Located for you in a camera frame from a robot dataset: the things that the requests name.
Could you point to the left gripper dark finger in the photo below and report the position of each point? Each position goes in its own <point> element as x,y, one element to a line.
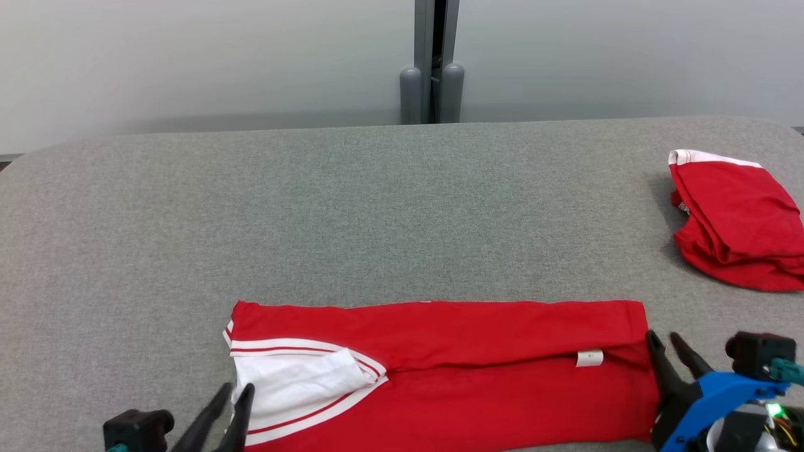
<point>201,433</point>
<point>237,433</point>

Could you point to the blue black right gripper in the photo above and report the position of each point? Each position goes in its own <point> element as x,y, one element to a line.
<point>710,395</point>

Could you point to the red shorts with white stripe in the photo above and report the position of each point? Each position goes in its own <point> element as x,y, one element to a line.
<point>741,220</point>

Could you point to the red shirt with white sleeves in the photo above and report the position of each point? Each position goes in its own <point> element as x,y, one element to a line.
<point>471,389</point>

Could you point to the grey fabric table cover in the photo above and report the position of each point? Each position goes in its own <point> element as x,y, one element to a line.
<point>402,213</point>

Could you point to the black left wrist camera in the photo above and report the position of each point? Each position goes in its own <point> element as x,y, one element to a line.
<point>138,430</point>

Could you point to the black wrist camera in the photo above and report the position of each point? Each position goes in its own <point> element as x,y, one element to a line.
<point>754,355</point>
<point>138,430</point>

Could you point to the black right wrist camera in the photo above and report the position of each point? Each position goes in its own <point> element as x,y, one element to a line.
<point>754,355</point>

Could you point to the grey vertical partition post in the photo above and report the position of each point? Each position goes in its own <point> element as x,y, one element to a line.
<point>424,31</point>

